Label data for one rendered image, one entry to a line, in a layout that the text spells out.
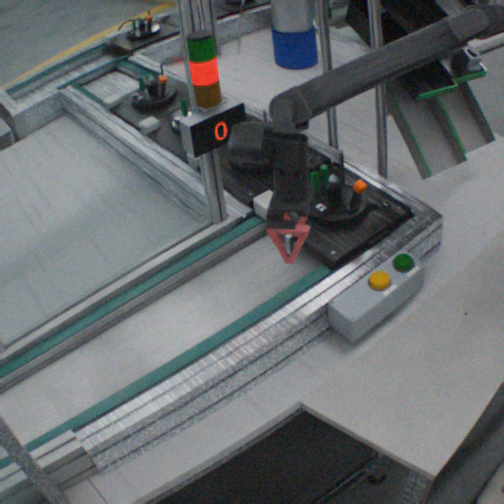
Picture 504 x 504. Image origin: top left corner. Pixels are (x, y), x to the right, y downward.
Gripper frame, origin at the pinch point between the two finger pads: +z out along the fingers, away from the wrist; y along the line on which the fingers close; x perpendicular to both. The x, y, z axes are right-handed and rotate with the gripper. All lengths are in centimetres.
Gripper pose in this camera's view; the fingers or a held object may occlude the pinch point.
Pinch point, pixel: (292, 244)
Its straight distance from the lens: 116.1
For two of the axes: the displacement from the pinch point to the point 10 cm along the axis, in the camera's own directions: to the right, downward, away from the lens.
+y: -1.6, 4.8, -8.6
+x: 9.9, 0.5, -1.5
